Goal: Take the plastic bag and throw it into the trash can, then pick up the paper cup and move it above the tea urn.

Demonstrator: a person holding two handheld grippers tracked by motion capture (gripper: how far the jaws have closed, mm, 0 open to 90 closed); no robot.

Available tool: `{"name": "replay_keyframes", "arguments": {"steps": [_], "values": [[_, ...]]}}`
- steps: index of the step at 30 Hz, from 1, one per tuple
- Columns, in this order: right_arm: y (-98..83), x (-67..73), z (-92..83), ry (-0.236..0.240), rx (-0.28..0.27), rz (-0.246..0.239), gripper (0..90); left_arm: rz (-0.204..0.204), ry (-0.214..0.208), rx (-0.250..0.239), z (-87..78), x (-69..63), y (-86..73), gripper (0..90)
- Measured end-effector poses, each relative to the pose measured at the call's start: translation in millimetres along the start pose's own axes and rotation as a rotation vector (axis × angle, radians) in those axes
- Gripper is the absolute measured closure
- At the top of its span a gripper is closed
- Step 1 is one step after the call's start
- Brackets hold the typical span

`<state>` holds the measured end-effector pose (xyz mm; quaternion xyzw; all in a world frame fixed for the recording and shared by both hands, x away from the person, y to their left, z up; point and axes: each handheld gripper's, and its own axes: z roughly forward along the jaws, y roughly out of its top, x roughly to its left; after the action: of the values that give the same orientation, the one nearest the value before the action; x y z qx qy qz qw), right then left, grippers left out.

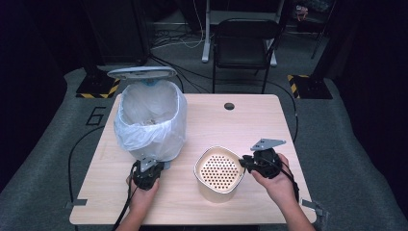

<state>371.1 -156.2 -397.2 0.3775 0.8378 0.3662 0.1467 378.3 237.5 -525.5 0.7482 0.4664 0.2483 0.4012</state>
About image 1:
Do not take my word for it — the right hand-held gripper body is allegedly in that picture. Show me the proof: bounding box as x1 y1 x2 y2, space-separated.
249 138 287 180

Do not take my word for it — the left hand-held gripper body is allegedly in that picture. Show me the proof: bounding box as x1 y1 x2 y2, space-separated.
132 157 163 192

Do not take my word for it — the white plastic trash bag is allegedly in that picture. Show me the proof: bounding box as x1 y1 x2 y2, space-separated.
114 80 189 163

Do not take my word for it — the beige perforated container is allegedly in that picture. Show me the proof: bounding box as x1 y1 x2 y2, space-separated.
193 145 246 204

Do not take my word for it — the grey white pedal trash can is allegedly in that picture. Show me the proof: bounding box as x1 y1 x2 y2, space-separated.
107 65 189 170

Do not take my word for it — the person's left hand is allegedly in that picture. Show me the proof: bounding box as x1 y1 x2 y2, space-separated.
126 177 162 210

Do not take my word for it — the person's right hand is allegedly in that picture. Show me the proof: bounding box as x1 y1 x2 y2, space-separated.
249 152 301 207

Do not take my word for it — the grey tape strip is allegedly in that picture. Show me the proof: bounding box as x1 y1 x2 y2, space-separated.
64 198 89 210
301 198 323 217

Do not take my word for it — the striped black stand base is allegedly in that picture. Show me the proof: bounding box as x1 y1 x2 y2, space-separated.
287 74 333 100
75 72 124 99

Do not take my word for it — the black folding chair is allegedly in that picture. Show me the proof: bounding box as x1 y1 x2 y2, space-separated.
211 18 281 94

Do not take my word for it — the dark cabinet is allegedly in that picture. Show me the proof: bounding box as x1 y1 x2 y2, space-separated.
81 0 151 66

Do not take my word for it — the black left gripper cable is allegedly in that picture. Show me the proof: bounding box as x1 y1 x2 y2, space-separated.
111 162 140 231

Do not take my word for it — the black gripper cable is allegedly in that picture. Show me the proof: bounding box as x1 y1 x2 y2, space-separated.
263 156 301 204
111 162 140 231

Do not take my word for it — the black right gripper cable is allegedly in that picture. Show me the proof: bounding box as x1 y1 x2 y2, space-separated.
263 156 301 204

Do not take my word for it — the black floor cable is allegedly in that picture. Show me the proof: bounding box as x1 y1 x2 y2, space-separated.
266 80 300 143
66 124 106 203

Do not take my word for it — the white floor cable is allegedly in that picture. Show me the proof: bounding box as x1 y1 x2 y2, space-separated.
150 0 206 51

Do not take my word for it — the white metal desk frame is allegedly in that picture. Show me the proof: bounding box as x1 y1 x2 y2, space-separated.
201 0 279 67

